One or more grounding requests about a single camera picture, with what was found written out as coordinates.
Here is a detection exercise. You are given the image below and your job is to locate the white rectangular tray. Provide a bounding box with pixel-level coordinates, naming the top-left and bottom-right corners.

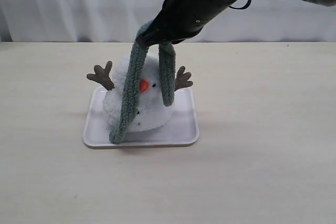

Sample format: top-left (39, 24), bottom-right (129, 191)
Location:
top-left (82, 86), bottom-right (200, 149)

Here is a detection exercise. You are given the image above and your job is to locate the white backdrop curtain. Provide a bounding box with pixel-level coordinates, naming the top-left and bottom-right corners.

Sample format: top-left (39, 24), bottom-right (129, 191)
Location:
top-left (1, 0), bottom-right (335, 42)

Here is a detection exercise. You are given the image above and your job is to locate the white plush snowman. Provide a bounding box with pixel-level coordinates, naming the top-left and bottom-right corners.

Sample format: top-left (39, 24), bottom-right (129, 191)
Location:
top-left (86, 53), bottom-right (194, 133)

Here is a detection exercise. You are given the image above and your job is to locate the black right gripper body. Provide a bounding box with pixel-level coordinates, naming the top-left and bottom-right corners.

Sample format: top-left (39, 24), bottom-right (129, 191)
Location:
top-left (152, 0), bottom-right (237, 45)

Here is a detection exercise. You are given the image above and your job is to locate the green knitted scarf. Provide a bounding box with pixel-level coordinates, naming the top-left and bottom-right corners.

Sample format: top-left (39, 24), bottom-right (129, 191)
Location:
top-left (108, 20), bottom-right (177, 145)

